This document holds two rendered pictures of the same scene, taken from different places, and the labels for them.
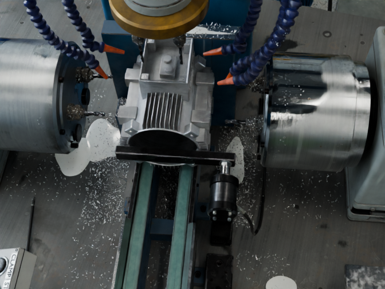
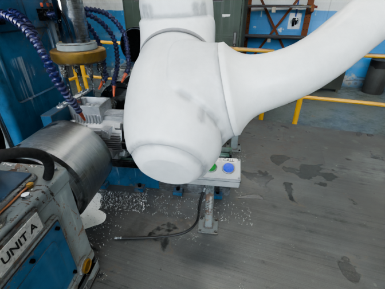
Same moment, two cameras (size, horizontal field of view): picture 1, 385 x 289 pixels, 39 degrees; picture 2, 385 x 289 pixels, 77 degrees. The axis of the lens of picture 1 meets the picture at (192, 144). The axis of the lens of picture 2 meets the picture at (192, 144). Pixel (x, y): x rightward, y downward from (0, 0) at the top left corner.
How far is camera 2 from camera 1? 1.13 m
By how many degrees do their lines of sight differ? 65
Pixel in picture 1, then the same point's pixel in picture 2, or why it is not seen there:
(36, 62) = (57, 126)
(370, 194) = not seen: hidden behind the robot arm
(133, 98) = (97, 129)
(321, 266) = not seen: hidden behind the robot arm
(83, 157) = (94, 212)
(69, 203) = (126, 218)
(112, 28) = (51, 112)
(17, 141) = (98, 171)
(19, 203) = (114, 249)
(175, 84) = (107, 101)
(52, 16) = not seen: outside the picture
